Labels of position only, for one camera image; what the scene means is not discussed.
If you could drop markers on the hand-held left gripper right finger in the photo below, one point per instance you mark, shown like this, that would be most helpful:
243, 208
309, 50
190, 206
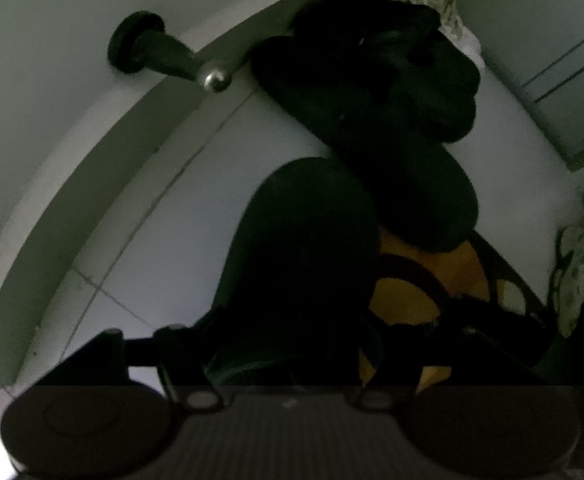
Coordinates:
452, 330

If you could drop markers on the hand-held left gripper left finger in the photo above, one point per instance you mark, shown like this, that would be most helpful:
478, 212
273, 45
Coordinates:
172, 355

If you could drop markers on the grey mesh running sneaker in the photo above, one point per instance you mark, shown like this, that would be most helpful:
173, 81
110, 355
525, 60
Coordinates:
579, 280

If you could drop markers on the dark grey slipper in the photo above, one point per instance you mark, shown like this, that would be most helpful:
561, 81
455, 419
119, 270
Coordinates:
297, 260

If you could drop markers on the orange floor mat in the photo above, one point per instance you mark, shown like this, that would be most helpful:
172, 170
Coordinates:
412, 300

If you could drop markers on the grey cabinet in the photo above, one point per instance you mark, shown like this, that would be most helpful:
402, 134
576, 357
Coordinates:
562, 75

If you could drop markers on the black door stopper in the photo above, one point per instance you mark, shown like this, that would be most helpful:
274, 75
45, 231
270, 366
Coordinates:
172, 50

